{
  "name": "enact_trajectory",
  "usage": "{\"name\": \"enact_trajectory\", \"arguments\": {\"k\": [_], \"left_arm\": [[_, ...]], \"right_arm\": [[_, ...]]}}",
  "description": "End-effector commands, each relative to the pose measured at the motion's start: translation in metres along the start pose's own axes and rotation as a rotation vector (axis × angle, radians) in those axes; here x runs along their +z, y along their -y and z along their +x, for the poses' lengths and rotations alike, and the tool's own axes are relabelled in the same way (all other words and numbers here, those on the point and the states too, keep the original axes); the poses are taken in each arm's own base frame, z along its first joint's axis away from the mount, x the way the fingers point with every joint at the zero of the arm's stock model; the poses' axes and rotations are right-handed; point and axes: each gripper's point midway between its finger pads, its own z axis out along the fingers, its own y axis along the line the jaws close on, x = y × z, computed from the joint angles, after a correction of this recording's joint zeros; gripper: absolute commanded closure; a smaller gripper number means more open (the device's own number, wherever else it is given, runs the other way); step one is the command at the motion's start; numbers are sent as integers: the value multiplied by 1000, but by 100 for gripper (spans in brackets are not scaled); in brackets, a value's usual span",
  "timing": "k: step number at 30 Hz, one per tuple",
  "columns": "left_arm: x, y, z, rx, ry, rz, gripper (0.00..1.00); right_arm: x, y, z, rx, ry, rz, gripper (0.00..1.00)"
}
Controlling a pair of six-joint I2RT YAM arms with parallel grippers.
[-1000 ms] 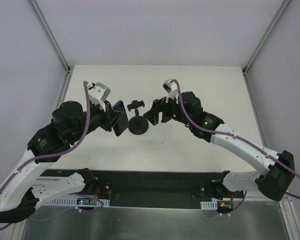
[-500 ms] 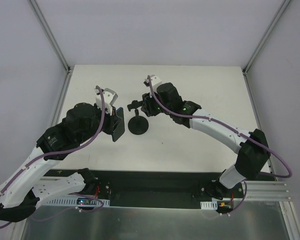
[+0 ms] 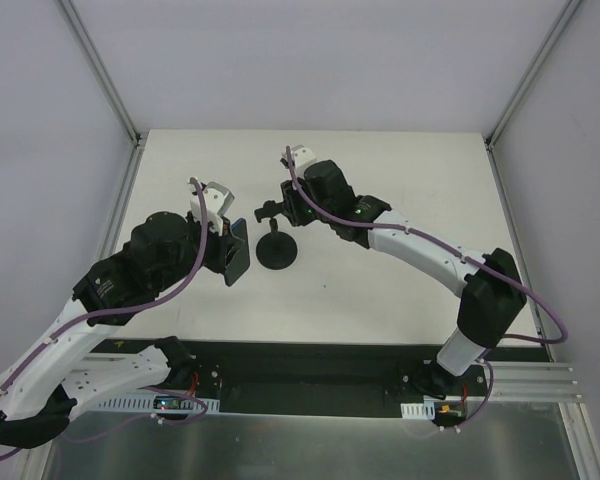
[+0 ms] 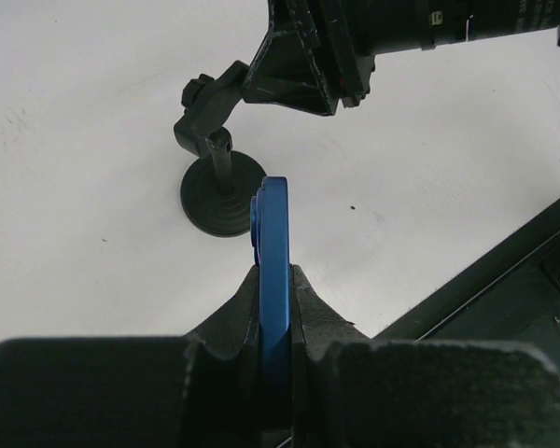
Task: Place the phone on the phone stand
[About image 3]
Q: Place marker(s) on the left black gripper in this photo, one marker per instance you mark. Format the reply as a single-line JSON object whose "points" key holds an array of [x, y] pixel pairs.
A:
{"points": [[228, 251]]}

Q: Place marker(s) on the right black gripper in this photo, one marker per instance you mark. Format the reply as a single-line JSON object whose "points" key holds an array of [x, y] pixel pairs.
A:
{"points": [[288, 201]]}

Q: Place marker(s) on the blue cased smartphone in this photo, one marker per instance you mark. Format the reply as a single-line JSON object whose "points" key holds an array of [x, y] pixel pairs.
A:
{"points": [[237, 254]]}

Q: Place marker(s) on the black phone stand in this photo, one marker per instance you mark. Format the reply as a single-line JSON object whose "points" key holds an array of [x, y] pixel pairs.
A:
{"points": [[276, 250]]}

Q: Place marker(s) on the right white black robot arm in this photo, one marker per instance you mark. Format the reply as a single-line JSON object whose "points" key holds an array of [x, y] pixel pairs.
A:
{"points": [[486, 284]]}

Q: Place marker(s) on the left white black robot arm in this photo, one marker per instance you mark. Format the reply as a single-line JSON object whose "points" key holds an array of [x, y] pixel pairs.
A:
{"points": [[41, 394]]}

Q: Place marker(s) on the left green lit circuit board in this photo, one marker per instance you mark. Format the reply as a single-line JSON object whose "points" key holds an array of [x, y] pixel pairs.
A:
{"points": [[171, 403]]}

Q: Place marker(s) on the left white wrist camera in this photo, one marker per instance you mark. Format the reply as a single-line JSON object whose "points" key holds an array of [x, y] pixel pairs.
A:
{"points": [[209, 204]]}

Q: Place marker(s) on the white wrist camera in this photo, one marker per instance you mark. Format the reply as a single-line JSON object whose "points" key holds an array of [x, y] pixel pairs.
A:
{"points": [[302, 157], [209, 204]]}

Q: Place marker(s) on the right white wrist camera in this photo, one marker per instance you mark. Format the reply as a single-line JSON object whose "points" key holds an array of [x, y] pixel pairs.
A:
{"points": [[302, 157]]}

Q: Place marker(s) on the left aluminium frame post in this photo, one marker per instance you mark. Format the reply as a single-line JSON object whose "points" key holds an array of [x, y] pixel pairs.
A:
{"points": [[88, 48]]}

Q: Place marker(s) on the aluminium frame post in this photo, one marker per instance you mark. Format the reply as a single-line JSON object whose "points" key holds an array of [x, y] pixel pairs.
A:
{"points": [[533, 71], [88, 48]]}

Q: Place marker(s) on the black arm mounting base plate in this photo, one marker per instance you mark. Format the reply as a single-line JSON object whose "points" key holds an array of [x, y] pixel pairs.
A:
{"points": [[324, 380]]}

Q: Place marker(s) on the left white slotted cable duct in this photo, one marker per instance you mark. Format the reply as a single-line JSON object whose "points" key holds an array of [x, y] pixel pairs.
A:
{"points": [[143, 403]]}

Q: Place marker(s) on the white slotted cable duct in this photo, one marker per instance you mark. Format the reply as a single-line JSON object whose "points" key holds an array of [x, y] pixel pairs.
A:
{"points": [[418, 411], [143, 403]]}

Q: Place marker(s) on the right white slotted cable duct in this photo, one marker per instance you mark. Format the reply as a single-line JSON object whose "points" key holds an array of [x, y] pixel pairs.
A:
{"points": [[418, 411]]}

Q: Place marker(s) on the aluminium front rail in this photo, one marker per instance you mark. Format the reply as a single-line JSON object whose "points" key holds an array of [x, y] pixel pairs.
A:
{"points": [[533, 382]]}

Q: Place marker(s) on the right aluminium frame post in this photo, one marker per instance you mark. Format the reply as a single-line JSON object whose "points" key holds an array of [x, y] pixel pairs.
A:
{"points": [[533, 71]]}

